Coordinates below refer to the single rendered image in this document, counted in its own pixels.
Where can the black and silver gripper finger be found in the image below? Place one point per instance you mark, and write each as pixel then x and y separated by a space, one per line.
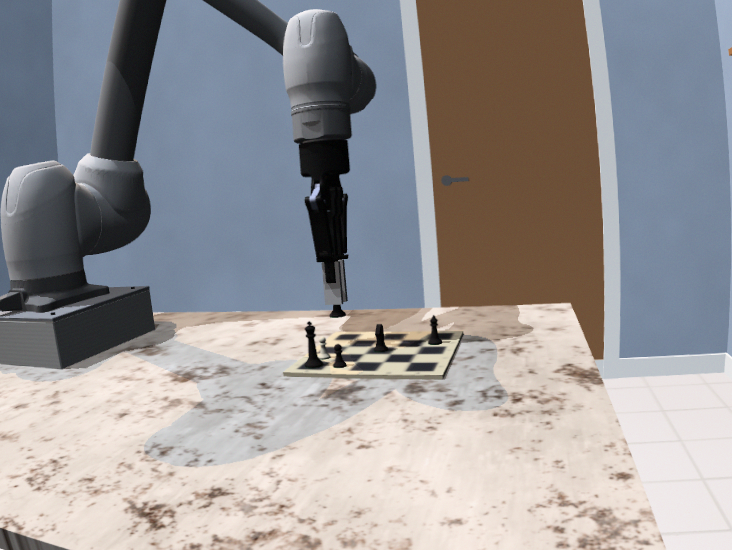
pixel 323 228
pixel 341 231

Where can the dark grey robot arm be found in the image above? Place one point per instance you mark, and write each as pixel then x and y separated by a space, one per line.
pixel 49 221

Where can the white pawn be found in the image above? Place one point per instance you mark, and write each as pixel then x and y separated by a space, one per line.
pixel 323 351

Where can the black and cream chessboard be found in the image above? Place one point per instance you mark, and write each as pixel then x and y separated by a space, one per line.
pixel 409 356

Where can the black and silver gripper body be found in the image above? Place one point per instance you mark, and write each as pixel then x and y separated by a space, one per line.
pixel 318 158

